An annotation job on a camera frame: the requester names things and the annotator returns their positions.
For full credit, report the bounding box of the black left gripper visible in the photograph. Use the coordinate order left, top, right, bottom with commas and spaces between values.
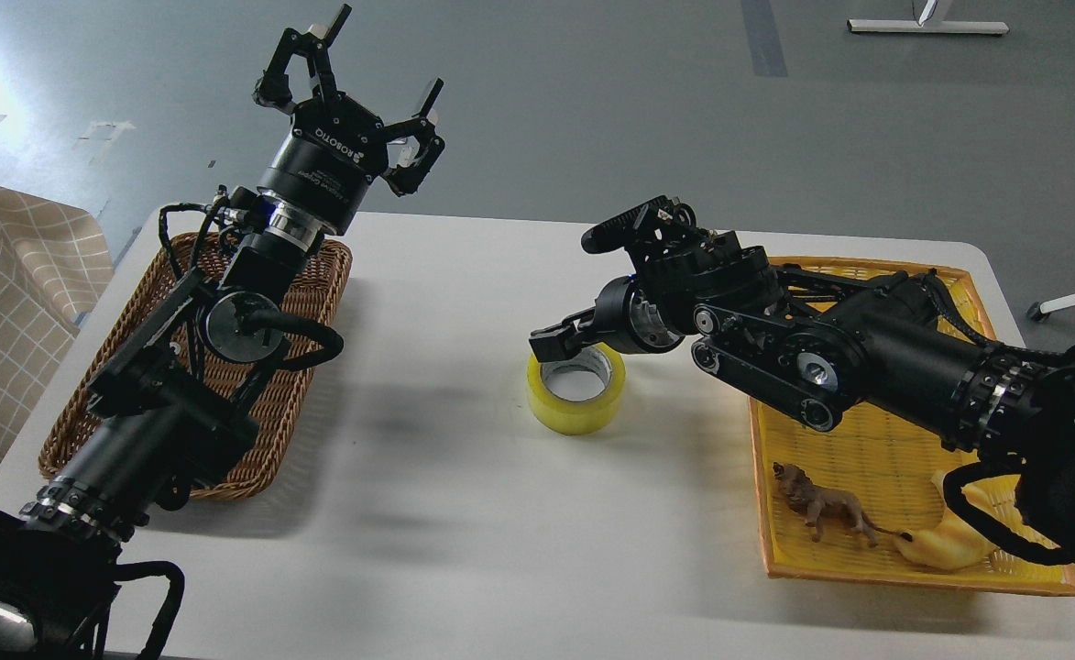
254, 4, 446, 232

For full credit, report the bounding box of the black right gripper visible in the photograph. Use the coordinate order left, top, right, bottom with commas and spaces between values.
528, 276, 685, 364

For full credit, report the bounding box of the yellow tape roll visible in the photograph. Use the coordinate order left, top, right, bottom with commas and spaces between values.
526, 344, 628, 435

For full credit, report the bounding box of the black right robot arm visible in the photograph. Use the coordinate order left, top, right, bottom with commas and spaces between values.
529, 196, 1075, 565

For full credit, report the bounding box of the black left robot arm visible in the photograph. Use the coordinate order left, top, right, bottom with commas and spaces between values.
0, 5, 444, 659

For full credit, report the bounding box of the brown wicker basket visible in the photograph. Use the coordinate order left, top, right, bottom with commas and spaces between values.
38, 232, 354, 501

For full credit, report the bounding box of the brown toy lion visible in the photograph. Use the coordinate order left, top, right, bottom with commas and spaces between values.
771, 461, 882, 548

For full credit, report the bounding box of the yellow plastic basket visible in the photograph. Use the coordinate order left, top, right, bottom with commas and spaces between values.
734, 255, 1075, 598

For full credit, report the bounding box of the beige checkered cloth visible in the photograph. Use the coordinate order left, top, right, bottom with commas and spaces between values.
0, 185, 113, 463

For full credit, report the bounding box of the yellow toy croissant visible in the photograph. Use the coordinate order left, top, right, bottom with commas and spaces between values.
893, 504, 1001, 572

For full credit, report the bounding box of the white caster leg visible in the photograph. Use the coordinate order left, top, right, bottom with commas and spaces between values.
1026, 292, 1075, 322

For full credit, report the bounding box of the white stand base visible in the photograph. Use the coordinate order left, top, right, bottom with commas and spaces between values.
846, 1, 1011, 37

